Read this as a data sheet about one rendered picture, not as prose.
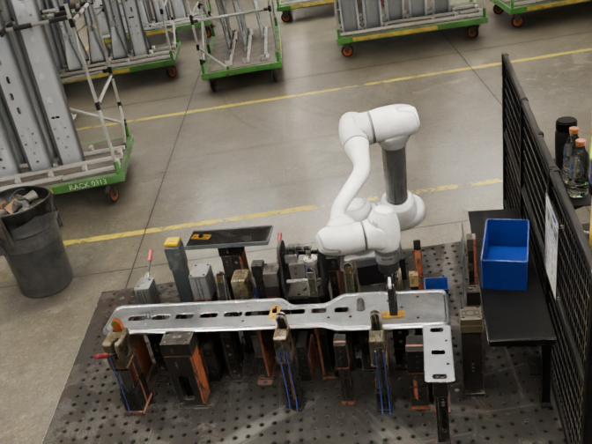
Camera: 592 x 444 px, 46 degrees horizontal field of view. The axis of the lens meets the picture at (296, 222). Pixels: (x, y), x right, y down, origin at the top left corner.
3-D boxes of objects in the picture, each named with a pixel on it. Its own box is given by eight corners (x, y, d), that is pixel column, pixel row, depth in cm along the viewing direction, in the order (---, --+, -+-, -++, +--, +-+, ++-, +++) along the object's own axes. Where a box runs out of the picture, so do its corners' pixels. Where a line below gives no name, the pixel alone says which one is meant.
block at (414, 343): (407, 411, 256) (401, 353, 243) (407, 390, 266) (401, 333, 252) (432, 411, 254) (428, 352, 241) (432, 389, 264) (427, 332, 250)
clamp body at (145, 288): (151, 356, 308) (129, 291, 291) (158, 340, 318) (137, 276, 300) (171, 356, 306) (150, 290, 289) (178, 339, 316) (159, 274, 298)
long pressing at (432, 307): (97, 340, 276) (96, 336, 275) (117, 306, 295) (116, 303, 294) (450, 327, 249) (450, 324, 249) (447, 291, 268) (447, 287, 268)
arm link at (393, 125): (376, 216, 340) (419, 205, 339) (384, 241, 330) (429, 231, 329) (362, 102, 279) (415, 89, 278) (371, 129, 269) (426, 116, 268)
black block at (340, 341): (337, 409, 263) (328, 350, 249) (340, 389, 272) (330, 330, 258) (358, 409, 261) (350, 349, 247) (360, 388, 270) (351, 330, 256)
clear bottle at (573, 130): (563, 186, 236) (566, 132, 226) (559, 178, 242) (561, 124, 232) (583, 185, 235) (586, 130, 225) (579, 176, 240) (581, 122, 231)
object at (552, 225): (555, 304, 227) (558, 223, 212) (543, 265, 246) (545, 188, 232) (561, 303, 227) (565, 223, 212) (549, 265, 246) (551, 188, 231)
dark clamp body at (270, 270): (271, 350, 299) (255, 277, 281) (277, 330, 311) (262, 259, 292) (296, 349, 297) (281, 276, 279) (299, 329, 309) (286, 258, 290)
